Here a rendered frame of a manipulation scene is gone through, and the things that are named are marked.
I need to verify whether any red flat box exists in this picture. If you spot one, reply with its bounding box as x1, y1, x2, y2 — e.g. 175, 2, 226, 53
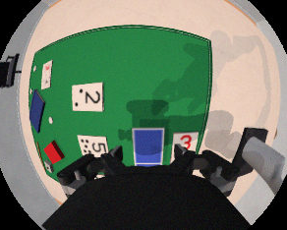
44, 141, 65, 164

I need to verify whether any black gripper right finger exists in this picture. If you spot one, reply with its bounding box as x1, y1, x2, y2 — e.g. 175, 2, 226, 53
159, 144, 240, 198

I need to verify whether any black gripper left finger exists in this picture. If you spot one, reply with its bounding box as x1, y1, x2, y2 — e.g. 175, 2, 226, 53
56, 145, 135, 198

